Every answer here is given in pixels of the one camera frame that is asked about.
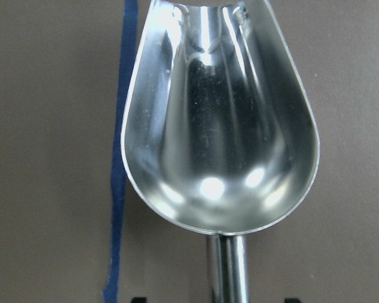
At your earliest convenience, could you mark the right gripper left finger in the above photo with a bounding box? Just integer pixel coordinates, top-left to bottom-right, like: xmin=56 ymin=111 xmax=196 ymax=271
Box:
xmin=131 ymin=297 xmax=147 ymax=303

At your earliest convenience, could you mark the metal ice scoop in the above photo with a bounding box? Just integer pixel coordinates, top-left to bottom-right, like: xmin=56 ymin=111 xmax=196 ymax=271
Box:
xmin=121 ymin=1 xmax=320 ymax=302

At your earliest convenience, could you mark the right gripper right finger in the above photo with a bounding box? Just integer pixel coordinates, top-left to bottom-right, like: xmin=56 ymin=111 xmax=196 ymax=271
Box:
xmin=286 ymin=297 xmax=302 ymax=303

